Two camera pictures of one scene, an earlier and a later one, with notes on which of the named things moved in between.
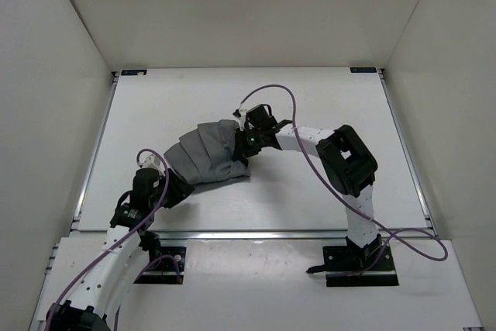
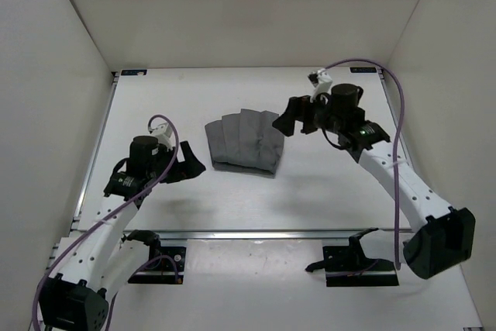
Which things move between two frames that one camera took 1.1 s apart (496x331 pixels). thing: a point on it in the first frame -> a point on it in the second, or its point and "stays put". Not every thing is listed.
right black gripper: (243, 151) -> (298, 109)
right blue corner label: (363, 69) stays put
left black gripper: (181, 188) -> (191, 166)
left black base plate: (164, 271) stays put
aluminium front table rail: (233, 235) stays put
